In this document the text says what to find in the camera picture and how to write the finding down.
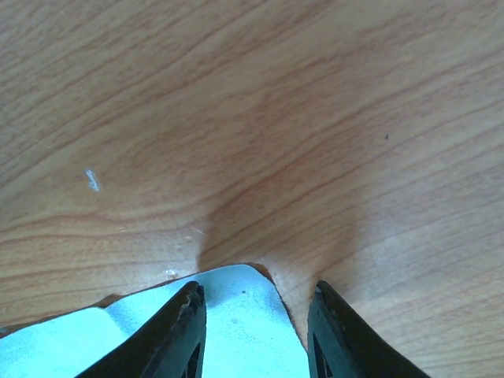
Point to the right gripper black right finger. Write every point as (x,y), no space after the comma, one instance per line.
(342,344)

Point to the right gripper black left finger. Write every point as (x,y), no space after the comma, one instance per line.
(170,344)

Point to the light blue cleaning cloth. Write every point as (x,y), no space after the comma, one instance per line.
(248,331)

